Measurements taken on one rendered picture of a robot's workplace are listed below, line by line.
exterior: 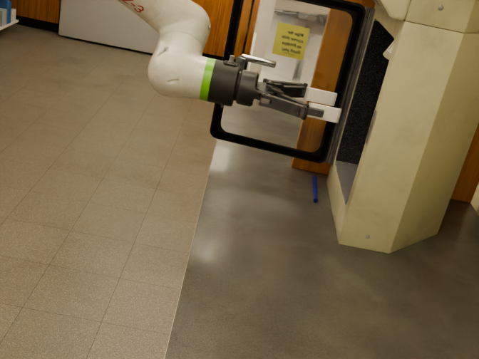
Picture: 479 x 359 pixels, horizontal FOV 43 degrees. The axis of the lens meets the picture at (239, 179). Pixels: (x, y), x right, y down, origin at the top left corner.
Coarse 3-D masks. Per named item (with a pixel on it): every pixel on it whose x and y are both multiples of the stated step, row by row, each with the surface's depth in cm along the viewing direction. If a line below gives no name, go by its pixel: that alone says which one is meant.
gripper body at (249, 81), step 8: (248, 72) 131; (256, 72) 132; (240, 80) 130; (248, 80) 130; (256, 80) 130; (240, 88) 129; (248, 88) 129; (256, 88) 130; (264, 88) 131; (240, 96) 130; (248, 96) 130; (256, 96) 130; (240, 104) 133; (248, 104) 132
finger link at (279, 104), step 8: (264, 96) 127; (272, 96) 127; (264, 104) 127; (272, 104) 127; (280, 104) 126; (288, 104) 126; (296, 104) 125; (288, 112) 126; (296, 112) 125; (304, 112) 125
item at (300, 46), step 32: (256, 0) 143; (288, 0) 142; (256, 32) 146; (288, 32) 145; (320, 32) 143; (256, 64) 149; (288, 64) 147; (320, 64) 146; (224, 128) 156; (256, 128) 155; (288, 128) 154; (320, 128) 152
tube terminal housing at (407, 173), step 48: (432, 0) 109; (432, 48) 112; (384, 96) 116; (432, 96) 116; (384, 144) 120; (432, 144) 121; (336, 192) 142; (384, 192) 124; (432, 192) 131; (384, 240) 129
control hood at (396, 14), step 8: (376, 0) 119; (384, 0) 109; (392, 0) 109; (400, 0) 109; (408, 0) 109; (384, 8) 111; (392, 8) 110; (400, 8) 110; (392, 16) 110; (400, 16) 110
